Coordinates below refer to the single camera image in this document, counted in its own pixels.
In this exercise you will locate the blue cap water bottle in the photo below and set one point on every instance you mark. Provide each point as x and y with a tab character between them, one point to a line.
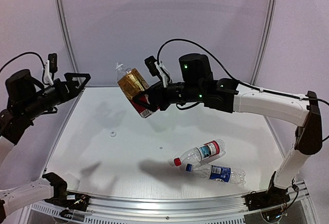
216	173

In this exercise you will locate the aluminium wall post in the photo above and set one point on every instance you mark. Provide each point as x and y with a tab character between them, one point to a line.
66	35
264	40

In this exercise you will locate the left aluminium wall post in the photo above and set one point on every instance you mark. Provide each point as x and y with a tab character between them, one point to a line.
66	35

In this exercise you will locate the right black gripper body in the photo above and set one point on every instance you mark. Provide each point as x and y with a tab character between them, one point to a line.
156	96

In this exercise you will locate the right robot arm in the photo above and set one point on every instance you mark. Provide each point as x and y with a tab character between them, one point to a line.
230	95

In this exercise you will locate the aluminium front rail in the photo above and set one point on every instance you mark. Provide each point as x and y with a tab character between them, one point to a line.
225	209

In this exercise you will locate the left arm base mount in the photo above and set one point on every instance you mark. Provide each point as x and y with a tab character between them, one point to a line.
61	197

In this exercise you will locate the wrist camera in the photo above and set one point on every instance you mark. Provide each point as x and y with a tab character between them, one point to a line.
51	67
157	69

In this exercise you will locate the red cap water bottle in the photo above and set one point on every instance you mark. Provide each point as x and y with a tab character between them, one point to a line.
215	148

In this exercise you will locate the white bottle cap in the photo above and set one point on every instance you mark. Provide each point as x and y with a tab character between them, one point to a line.
112	133

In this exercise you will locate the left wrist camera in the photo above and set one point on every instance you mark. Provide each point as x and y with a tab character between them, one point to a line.
51	67

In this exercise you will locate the gold label drink bottle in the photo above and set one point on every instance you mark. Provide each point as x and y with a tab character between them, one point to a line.
132	83

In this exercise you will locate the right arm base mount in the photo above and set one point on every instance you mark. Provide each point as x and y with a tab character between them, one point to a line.
273	203

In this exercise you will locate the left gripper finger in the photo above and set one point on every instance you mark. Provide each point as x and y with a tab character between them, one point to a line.
76	81
73	92

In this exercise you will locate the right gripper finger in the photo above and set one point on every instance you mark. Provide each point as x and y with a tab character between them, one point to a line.
154	87
145	101

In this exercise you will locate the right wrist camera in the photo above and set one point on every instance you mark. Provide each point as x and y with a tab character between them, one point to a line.
157	69

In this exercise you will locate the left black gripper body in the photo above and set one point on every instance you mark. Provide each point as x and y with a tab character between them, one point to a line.
63	88

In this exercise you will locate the right aluminium wall post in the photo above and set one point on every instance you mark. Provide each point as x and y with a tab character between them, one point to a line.
264	40

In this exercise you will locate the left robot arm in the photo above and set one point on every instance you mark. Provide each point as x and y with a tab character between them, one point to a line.
28	99

